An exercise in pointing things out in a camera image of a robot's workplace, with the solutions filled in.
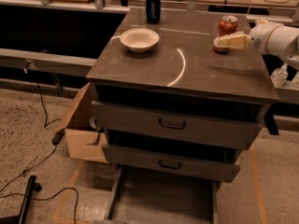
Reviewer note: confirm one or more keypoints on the orange soda can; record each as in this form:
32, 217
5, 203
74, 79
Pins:
227, 25

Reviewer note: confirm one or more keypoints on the grey drawer cabinet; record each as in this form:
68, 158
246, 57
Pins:
183, 74

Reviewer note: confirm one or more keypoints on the grey open bottom drawer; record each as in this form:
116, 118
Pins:
141, 196

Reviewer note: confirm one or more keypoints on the blue pepsi can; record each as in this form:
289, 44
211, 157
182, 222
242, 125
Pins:
153, 11

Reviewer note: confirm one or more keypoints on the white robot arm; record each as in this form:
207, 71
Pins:
291, 57

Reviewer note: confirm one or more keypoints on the grey middle drawer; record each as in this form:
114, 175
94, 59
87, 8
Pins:
210, 170

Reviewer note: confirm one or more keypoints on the grey metal rail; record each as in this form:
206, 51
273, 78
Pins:
46, 62

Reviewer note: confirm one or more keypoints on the cardboard box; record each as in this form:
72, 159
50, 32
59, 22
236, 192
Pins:
84, 142

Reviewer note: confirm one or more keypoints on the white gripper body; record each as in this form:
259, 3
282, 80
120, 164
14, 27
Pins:
259, 38

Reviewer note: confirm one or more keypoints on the black stand base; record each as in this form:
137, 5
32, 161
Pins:
27, 196

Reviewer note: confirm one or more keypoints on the white bowl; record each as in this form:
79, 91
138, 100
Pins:
139, 39

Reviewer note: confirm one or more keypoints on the grey top drawer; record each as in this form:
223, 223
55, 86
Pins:
169, 125

